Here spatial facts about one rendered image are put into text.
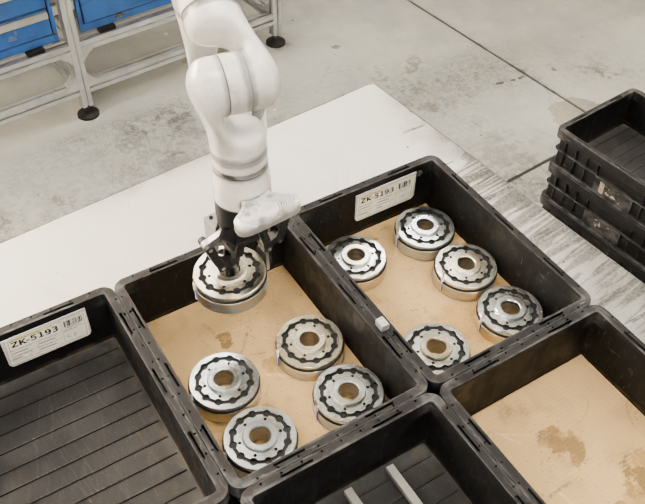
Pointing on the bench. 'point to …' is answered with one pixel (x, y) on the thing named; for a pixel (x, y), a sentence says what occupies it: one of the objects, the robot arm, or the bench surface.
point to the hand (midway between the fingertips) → (249, 265)
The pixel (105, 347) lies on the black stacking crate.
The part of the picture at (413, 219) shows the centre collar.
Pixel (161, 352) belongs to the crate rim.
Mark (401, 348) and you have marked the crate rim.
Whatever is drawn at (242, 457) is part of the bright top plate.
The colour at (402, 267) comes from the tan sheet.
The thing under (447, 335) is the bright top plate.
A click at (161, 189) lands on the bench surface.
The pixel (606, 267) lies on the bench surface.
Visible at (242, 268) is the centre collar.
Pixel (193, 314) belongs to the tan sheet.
